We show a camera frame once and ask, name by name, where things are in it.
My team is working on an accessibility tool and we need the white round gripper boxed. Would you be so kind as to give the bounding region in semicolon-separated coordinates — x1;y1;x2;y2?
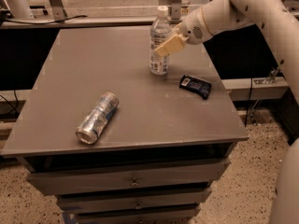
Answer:
154;7;213;57

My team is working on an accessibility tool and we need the clear plastic water bottle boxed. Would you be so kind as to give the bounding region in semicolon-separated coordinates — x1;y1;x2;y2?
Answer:
149;6;171;76

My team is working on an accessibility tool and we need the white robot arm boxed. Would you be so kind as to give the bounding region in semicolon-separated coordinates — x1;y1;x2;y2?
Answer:
155;0;299;224

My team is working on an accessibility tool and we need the silver aluminium drink can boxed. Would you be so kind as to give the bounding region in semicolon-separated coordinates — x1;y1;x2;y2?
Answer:
76;91;119;145

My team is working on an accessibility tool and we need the grey drawer cabinet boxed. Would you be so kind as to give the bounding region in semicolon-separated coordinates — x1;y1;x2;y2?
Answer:
0;24;249;224

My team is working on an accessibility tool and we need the top grey drawer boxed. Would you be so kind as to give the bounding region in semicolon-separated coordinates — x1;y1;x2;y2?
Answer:
28;159;230;195

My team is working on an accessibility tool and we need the grey drawer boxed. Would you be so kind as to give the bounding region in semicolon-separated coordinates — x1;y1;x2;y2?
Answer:
28;159;230;195
58;185;211;214
76;204;200;224

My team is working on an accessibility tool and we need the white pipe background left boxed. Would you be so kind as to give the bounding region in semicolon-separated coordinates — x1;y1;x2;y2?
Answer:
7;0;34;19

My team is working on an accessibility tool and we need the bottom grey drawer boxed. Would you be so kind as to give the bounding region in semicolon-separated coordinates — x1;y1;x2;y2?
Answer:
76;204;200;224

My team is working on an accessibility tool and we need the middle grey drawer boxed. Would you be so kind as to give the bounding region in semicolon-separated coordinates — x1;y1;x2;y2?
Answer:
58;185;211;214

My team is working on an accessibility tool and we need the centre metal bracket post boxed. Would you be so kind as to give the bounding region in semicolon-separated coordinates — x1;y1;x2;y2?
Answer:
171;0;181;20

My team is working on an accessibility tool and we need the metal bracket post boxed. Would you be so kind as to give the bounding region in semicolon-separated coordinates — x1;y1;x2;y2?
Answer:
171;0;181;20
49;0;67;22

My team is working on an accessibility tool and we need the black cable on rail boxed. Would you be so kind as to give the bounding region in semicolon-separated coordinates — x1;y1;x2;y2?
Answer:
3;14;89;25

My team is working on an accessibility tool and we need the left metal bracket post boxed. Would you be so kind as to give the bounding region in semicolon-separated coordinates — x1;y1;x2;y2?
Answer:
49;0;67;22

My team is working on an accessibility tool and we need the grey metal rail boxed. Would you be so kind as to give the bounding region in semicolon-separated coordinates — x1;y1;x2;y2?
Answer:
0;10;219;30

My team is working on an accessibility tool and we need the black cable lower left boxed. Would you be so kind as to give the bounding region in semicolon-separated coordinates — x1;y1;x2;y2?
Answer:
0;89;21;116

